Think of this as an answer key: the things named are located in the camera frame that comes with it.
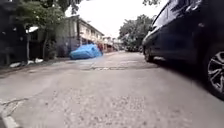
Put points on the distant row of buildings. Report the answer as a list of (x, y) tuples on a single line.
[(110, 43)]

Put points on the blue tarp covered vehicle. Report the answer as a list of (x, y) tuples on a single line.
[(85, 52)]

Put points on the grey concrete road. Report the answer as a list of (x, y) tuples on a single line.
[(100, 96)]

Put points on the dark green tree cluster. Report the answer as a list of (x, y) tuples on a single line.
[(135, 31)]

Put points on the grey two-storey building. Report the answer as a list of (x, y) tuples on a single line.
[(78, 35)]

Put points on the dark blue car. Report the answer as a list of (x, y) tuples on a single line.
[(181, 33)]

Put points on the green leafy tree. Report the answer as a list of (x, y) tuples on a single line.
[(41, 16)]

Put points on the dark fence wall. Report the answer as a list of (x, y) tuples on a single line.
[(13, 40)]

